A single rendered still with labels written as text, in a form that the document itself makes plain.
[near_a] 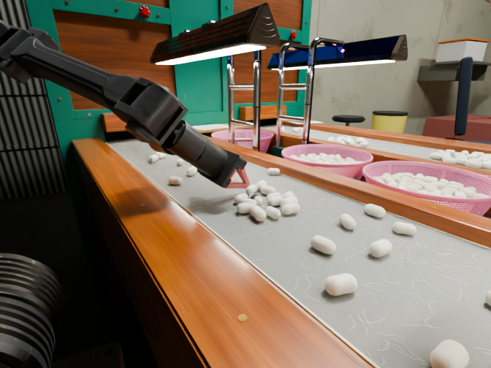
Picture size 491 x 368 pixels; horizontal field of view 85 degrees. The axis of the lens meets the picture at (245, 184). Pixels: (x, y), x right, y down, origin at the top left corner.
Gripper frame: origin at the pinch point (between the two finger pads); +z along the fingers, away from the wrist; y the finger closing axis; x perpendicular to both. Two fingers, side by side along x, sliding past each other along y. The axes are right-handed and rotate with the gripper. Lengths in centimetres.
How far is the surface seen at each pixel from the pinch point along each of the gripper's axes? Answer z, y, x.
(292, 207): 0.3, -13.9, 0.0
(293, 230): -1.7, -17.8, 3.5
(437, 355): -9.0, -40.6, 6.4
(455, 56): 319, 118, -335
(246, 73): 31, 82, -57
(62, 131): -23, 81, 16
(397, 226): 6.7, -28.3, -5.4
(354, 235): 3.3, -24.7, -0.8
